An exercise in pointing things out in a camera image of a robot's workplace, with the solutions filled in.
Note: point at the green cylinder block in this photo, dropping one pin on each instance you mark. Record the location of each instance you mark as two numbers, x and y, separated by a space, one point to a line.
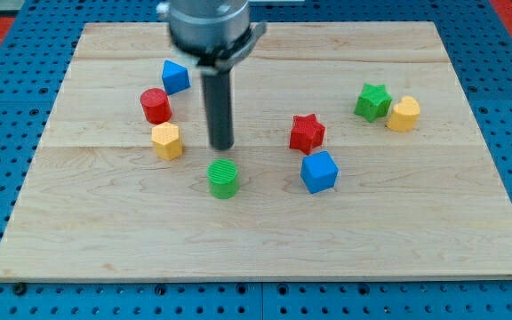
222 175

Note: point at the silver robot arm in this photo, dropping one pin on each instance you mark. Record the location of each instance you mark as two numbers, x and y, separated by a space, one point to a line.
217 35

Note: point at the blue cube block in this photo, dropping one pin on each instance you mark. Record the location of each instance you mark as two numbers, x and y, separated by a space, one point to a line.
318 172

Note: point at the green star block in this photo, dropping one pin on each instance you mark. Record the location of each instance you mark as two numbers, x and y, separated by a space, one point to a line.
373 102

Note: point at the red star block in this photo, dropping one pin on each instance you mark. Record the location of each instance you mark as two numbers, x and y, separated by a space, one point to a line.
306 134

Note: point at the blue triangle block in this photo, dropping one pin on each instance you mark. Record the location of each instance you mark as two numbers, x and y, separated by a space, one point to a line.
174 77

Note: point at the red cylinder block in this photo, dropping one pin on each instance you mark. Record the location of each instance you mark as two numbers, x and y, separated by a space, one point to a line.
156 105

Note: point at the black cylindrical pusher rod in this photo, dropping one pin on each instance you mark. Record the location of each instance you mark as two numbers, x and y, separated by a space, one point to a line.
218 109

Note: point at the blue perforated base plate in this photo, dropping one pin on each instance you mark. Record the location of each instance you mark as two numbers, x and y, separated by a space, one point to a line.
33 61

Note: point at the yellow hexagon block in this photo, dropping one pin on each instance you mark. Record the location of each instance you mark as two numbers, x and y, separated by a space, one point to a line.
167 141

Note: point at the yellow heart block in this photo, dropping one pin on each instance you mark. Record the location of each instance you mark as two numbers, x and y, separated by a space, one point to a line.
404 115

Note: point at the light wooden board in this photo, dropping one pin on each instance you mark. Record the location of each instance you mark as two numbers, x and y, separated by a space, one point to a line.
98 206

